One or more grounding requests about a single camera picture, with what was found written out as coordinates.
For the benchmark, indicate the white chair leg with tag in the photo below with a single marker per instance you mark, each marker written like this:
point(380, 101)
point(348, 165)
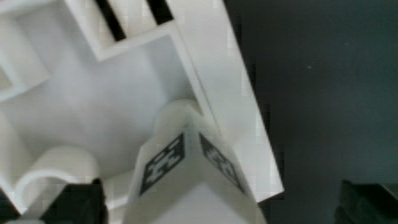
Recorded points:
point(188, 186)

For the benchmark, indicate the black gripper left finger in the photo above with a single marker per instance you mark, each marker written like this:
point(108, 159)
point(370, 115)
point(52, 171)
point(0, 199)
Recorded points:
point(71, 206)

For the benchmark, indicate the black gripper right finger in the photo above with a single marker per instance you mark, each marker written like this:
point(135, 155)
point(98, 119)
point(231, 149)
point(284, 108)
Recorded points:
point(368, 204)

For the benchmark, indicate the white chair seat part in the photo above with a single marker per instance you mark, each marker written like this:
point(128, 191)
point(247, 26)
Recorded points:
point(103, 58)

